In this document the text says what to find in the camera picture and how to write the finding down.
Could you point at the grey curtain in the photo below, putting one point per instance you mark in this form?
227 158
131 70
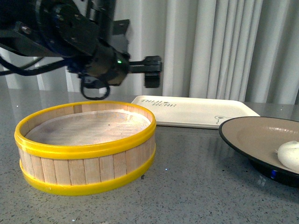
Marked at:
246 50

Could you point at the cream rectangular tray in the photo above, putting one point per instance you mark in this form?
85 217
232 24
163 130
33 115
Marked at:
193 112

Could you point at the white steamed bun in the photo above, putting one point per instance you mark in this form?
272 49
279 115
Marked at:
288 155

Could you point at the wooden steamer with yellow rims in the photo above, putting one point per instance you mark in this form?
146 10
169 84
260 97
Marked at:
87 169

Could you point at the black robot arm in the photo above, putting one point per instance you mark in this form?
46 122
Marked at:
92 45

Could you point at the tan plate with black rim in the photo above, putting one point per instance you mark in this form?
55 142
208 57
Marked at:
258 138

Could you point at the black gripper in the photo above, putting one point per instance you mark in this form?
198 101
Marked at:
109 67

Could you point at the white steamer liner paper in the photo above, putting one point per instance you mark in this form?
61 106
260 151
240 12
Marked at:
89 128

